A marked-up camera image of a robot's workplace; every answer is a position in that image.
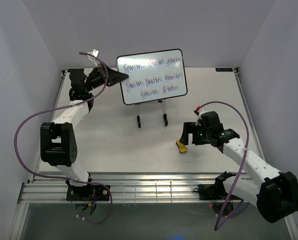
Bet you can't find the wire whiteboard easel stand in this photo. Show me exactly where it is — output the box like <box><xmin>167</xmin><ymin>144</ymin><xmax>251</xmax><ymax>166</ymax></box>
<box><xmin>134</xmin><ymin>99</ymin><xmax>169</xmax><ymax>129</ymax></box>

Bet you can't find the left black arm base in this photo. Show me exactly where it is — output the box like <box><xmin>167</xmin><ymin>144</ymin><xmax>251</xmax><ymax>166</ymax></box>
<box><xmin>65</xmin><ymin>184</ymin><xmax>110</xmax><ymax>202</ymax></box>

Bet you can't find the right blue table label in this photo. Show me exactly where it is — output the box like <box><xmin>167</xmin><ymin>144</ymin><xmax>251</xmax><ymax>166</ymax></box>
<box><xmin>215</xmin><ymin>67</ymin><xmax>233</xmax><ymax>72</ymax></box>

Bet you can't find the small black-framed whiteboard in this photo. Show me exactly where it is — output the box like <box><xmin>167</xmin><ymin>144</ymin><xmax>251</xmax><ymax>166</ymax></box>
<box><xmin>116</xmin><ymin>48</ymin><xmax>188</xmax><ymax>106</ymax></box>

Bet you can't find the yellow bone-shaped eraser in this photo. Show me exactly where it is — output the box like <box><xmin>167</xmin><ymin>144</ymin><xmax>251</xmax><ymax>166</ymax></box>
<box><xmin>176</xmin><ymin>140</ymin><xmax>188</xmax><ymax>154</ymax></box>

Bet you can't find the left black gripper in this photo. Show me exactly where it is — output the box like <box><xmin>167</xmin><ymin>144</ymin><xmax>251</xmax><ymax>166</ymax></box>
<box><xmin>85</xmin><ymin>62</ymin><xmax>129</xmax><ymax>93</ymax></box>

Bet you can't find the blue table label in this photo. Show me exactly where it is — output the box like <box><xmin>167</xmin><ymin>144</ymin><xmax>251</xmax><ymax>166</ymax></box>
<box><xmin>215</xmin><ymin>67</ymin><xmax>233</xmax><ymax>72</ymax></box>
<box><xmin>67</xmin><ymin>68</ymin><xmax>84</xmax><ymax>73</ymax></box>

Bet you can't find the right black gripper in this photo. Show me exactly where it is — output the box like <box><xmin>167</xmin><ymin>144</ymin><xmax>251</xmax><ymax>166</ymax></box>
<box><xmin>179</xmin><ymin>121</ymin><xmax>212</xmax><ymax>145</ymax></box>

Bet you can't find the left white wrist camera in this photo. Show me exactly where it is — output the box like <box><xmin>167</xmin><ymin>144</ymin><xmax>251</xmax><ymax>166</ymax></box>
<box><xmin>87</xmin><ymin>49</ymin><xmax>99</xmax><ymax>67</ymax></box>

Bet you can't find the aluminium extrusion rail frame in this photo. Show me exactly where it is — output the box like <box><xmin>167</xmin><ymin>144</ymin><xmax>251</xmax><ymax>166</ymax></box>
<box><xmin>18</xmin><ymin>172</ymin><xmax>220</xmax><ymax>204</ymax></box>

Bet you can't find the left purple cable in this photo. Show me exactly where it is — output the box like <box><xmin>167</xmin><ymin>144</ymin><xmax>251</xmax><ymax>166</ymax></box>
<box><xmin>14</xmin><ymin>51</ymin><xmax>113</xmax><ymax>224</ymax></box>

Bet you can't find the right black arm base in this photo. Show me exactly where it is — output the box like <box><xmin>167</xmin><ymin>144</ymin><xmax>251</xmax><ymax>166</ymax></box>
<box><xmin>192</xmin><ymin>184</ymin><xmax>227</xmax><ymax>201</ymax></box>

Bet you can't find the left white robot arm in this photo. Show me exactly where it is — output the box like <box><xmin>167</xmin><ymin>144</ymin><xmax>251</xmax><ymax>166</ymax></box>
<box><xmin>40</xmin><ymin>65</ymin><xmax>129</xmax><ymax>200</ymax></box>

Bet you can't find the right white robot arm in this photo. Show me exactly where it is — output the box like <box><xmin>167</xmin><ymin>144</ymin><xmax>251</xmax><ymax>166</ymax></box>
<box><xmin>176</xmin><ymin>109</ymin><xmax>298</xmax><ymax>223</ymax></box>

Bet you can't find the left blue table label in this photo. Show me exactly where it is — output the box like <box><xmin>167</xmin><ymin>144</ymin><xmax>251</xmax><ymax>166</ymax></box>
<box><xmin>67</xmin><ymin>68</ymin><xmax>84</xmax><ymax>73</ymax></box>

